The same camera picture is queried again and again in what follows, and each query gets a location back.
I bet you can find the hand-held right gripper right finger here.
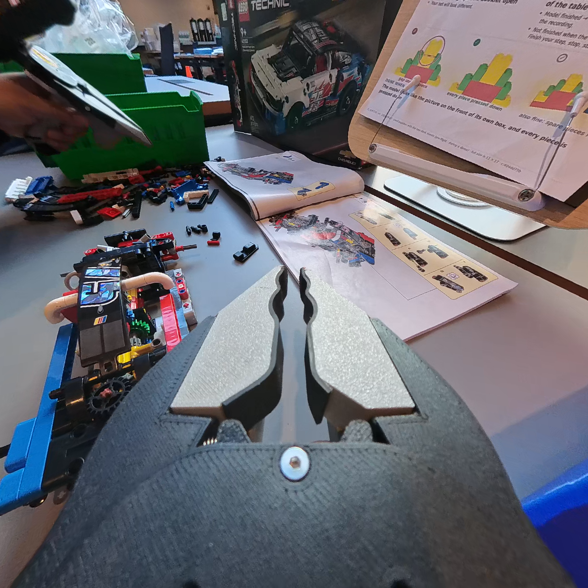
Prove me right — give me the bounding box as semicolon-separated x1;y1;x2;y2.
300;267;417;432

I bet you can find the wooden document stand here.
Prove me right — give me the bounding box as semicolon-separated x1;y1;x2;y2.
348;0;588;230

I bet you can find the pile of building bricks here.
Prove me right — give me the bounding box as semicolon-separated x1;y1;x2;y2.
5;163;221;226

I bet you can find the open instruction booklet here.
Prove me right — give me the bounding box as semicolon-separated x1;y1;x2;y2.
203;151;519;341

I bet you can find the person's left hand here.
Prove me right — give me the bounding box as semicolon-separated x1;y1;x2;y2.
0;73;92;154

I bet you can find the white background table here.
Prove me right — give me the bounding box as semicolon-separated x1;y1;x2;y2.
145;75;232;116

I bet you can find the white stand base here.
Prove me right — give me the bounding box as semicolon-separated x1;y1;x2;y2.
383;175;547;242

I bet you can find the printed guide sheet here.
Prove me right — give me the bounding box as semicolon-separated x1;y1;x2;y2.
358;0;588;202

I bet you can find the blue curved panel piece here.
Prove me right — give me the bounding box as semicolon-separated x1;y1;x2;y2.
170;178;199;205

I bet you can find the partly built toy car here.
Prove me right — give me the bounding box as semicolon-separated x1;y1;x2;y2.
0;227;199;515

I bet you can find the green plastic bin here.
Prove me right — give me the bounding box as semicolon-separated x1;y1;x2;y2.
0;52;209;181

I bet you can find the clear plastic bag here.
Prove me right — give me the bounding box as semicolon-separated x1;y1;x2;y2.
28;0;138;56

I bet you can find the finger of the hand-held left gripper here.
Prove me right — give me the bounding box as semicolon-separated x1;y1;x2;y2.
21;59;144;151
27;44;152;147

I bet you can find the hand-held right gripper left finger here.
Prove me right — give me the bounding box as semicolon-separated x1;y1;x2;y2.
170;266;289;442

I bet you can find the blue plastic container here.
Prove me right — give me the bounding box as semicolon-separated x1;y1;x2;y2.
521;459;588;588

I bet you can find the black toy car set box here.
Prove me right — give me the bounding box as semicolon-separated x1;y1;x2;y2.
212;0;402;172

